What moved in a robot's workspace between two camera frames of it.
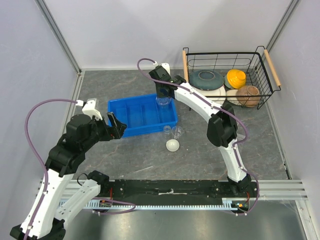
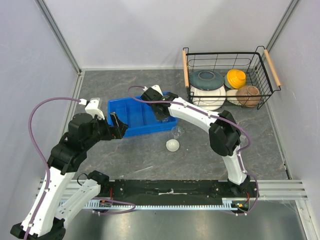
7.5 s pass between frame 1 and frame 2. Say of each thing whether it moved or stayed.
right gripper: moved
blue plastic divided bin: stayed
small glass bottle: moved
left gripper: stayed
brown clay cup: stayed
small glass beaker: stayed
